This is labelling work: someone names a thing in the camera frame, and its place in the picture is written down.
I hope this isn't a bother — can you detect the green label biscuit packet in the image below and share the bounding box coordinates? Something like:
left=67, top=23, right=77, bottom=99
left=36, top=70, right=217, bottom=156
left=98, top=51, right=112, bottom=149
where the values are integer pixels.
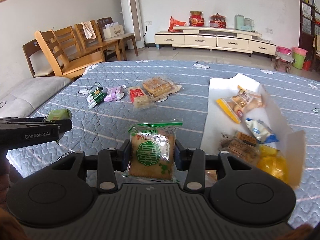
left=126, top=120, right=183, bottom=181

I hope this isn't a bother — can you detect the light green snack packet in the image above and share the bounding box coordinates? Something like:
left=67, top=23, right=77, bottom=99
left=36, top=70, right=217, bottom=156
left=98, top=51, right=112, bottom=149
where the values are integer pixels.
left=44, top=108, right=72, bottom=121

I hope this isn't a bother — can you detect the purple snack packet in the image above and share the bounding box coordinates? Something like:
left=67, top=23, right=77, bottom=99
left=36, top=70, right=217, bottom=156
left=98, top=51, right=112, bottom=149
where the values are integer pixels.
left=104, top=85, right=126, bottom=102

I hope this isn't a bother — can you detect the brown cookie clear packet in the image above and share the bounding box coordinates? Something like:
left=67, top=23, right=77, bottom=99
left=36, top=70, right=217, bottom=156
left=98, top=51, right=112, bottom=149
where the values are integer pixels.
left=219, top=133, right=260, bottom=165

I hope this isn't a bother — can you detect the green white snack packet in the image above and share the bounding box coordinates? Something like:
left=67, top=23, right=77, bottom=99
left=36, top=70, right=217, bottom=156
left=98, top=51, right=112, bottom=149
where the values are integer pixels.
left=87, top=87, right=107, bottom=109

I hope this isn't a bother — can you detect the yellow snack packet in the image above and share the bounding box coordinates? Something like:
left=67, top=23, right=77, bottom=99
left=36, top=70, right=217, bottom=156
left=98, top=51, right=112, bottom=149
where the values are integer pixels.
left=257, top=145, right=289, bottom=184

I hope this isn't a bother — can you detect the grey sofa cushion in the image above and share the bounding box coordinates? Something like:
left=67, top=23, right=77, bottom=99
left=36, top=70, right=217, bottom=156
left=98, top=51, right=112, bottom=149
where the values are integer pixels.
left=1, top=76, right=71, bottom=118

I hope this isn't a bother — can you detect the red label cracker packet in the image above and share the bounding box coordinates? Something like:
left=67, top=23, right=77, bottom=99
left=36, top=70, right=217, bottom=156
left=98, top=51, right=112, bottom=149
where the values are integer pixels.
left=127, top=86, right=156, bottom=110

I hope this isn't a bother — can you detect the blue quilted table cover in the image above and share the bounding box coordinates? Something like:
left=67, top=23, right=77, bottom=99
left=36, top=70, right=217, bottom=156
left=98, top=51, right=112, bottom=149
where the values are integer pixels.
left=7, top=61, right=319, bottom=226

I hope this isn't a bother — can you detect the brown square cake packet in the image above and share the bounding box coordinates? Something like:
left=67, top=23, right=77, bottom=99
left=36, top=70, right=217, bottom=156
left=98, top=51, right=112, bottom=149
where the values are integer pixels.
left=235, top=131, right=257, bottom=147

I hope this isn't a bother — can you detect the brown padded chair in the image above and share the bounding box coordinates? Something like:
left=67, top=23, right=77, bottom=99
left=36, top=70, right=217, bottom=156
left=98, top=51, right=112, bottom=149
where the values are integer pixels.
left=22, top=39, right=54, bottom=77

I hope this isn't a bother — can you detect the clear bread pack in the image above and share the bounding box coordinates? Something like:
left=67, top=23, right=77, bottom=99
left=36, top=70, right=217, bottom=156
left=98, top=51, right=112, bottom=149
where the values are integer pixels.
left=142, top=76, right=182, bottom=101

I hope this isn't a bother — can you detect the near wooden chair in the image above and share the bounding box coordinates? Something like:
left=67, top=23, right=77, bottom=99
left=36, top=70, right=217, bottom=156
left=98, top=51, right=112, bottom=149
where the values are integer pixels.
left=34, top=30, right=104, bottom=79

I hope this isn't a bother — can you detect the yellow biscuit bag in tray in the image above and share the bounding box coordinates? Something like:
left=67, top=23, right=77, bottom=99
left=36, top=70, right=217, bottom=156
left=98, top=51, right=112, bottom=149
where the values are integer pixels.
left=216, top=86, right=264, bottom=124

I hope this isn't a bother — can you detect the blue white snack packet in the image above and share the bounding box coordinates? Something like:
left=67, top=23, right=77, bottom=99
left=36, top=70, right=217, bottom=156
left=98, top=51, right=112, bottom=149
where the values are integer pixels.
left=245, top=118, right=279, bottom=144

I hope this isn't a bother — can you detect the dark chair with box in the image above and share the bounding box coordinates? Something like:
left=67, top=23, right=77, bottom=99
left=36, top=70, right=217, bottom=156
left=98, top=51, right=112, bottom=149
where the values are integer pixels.
left=96, top=17, right=138, bottom=60

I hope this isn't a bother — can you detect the white paper gift bag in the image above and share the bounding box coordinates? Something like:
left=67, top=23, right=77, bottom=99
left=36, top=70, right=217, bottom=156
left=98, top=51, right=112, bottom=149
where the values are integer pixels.
left=103, top=22, right=124, bottom=39

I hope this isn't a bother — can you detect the cream tv cabinet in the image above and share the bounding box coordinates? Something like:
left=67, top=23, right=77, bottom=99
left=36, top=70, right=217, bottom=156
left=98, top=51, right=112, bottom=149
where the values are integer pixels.
left=155, top=26, right=276, bottom=56

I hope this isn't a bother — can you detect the red plastic bag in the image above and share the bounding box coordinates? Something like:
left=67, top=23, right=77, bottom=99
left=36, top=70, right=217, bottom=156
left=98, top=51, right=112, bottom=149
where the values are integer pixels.
left=168, top=16, right=187, bottom=32

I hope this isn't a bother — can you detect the red round jar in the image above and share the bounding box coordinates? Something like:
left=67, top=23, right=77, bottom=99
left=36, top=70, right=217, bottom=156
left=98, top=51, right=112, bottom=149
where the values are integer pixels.
left=189, top=11, right=204, bottom=27

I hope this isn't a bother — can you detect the red gift box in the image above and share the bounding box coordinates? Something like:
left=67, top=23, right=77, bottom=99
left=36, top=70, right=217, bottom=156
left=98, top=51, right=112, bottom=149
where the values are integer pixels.
left=209, top=13, right=227, bottom=29

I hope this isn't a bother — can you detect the pink basin on stool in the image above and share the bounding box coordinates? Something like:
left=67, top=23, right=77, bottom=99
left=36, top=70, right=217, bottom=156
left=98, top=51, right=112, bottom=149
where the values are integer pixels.
left=274, top=46, right=295, bottom=73

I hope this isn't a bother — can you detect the mint green kettle appliance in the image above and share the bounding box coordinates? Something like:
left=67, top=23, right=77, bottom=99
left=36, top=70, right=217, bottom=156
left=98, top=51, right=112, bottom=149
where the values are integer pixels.
left=234, top=14, right=254, bottom=31

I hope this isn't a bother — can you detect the green plastic bucket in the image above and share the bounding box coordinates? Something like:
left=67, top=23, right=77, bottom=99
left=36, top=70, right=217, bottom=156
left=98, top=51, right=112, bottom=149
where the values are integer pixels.
left=292, top=47, right=308, bottom=69

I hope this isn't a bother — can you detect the white tower air conditioner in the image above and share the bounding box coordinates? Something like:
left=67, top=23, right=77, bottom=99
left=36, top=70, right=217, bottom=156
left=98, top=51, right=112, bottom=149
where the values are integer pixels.
left=120, top=0, right=144, bottom=49

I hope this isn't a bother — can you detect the dark wooden display shelf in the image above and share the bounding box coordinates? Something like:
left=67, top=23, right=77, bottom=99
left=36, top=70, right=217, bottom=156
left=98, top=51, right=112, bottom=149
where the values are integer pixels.
left=299, top=0, right=319, bottom=73

